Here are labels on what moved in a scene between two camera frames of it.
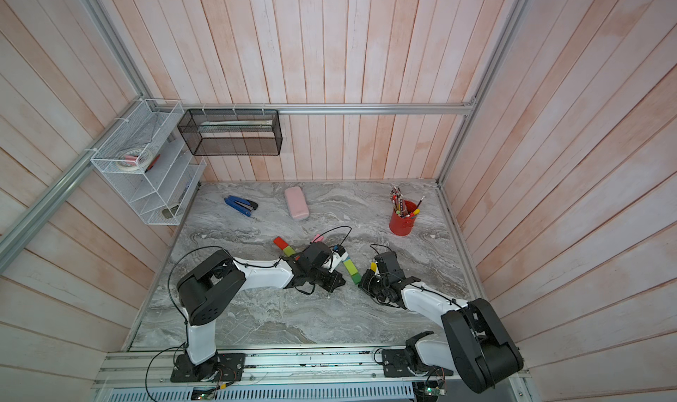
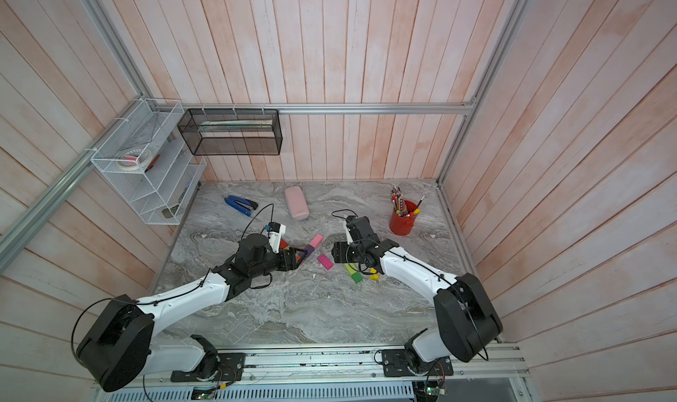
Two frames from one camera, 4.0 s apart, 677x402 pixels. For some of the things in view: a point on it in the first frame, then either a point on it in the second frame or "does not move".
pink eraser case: [297, 203] does not move
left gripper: [336, 276] → [291, 264]
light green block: [350, 266] does not move
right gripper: [366, 284] → [338, 252]
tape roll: [134, 160] does not move
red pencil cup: [401, 226] does not move
